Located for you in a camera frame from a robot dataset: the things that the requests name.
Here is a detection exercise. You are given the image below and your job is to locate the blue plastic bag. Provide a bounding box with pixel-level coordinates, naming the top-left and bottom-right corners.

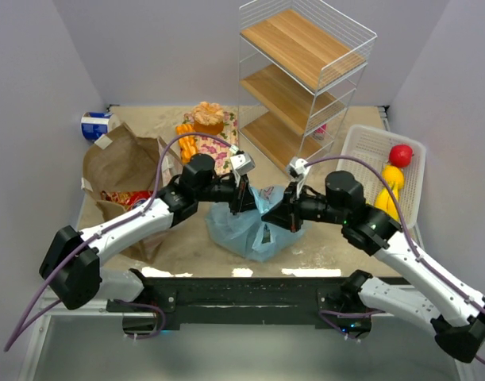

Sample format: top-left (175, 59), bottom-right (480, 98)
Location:
top-left (205, 186), bottom-right (305, 262)

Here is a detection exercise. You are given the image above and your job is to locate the red snack packet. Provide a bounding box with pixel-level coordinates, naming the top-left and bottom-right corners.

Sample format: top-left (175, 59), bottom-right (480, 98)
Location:
top-left (100, 190), bottom-right (152, 211)

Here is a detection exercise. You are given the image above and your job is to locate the brown paper grocery bag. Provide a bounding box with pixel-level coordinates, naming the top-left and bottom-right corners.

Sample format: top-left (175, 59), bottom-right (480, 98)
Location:
top-left (81, 122), bottom-right (187, 263)

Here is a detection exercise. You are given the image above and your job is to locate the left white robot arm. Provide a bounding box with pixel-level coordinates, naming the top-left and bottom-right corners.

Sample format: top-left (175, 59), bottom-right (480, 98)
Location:
top-left (40, 152), bottom-right (256, 310)

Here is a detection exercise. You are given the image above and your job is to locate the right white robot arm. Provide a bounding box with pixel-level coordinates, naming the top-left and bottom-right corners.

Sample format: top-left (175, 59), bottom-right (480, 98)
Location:
top-left (262, 171), bottom-right (485, 364)

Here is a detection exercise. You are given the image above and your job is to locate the floral pattern tray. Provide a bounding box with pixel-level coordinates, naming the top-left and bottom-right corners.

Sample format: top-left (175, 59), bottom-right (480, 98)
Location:
top-left (194, 111), bottom-right (239, 175)

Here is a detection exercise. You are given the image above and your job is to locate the peeled orange on cup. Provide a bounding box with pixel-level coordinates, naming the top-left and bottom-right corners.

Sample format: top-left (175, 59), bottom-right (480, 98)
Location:
top-left (191, 102), bottom-right (224, 135)

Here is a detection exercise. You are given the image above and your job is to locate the yellow banana bunch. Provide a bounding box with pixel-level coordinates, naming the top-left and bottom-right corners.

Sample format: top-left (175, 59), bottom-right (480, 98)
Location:
top-left (375, 187), bottom-right (400, 221)

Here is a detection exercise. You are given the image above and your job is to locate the white plastic fruit basket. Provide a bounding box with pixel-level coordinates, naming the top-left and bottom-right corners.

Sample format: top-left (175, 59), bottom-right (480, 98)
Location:
top-left (337, 125), bottom-right (426, 229)

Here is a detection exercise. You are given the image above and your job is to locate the yellow lemon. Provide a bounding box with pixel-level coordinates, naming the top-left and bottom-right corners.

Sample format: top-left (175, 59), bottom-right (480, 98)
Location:
top-left (381, 165), bottom-right (405, 190)

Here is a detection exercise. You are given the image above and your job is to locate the red apple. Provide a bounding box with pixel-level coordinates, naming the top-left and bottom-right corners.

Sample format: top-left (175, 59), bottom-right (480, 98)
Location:
top-left (388, 144), bottom-right (414, 168)

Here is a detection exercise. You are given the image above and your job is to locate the blue white paper roll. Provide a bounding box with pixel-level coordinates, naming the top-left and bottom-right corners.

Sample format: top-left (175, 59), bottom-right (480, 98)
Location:
top-left (80, 112), bottom-right (121, 141)

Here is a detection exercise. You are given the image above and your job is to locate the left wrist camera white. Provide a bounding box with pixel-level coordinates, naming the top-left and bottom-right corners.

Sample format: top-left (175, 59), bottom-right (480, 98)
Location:
top-left (230, 152), bottom-right (256, 186)

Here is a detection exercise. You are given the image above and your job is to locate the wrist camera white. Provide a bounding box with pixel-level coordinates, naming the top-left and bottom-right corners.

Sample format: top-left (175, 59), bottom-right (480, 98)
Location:
top-left (286, 156), bottom-right (310, 196)
top-left (230, 152), bottom-right (256, 186)

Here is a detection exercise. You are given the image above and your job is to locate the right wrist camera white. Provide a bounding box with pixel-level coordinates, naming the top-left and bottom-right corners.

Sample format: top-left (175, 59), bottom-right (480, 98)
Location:
top-left (286, 156), bottom-right (310, 196)

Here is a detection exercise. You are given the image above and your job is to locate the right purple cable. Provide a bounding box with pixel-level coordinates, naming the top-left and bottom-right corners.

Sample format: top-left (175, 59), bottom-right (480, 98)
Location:
top-left (305, 155), bottom-right (485, 366)

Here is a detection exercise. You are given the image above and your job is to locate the purple cable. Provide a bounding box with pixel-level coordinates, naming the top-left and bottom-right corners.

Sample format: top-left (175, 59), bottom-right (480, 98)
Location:
top-left (305, 155), bottom-right (485, 366)
top-left (2, 133), bottom-right (240, 353)

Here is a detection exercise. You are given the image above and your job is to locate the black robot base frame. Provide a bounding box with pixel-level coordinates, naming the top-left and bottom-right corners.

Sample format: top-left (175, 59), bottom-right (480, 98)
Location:
top-left (106, 271), bottom-right (371, 338)

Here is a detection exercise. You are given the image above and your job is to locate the white wire wooden shelf rack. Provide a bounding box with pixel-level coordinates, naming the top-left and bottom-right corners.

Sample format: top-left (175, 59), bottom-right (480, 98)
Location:
top-left (238, 1), bottom-right (378, 170)

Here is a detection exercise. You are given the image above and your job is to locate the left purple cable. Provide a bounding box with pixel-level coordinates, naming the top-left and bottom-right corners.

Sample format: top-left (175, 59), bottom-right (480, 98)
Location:
top-left (2, 133), bottom-right (240, 353)

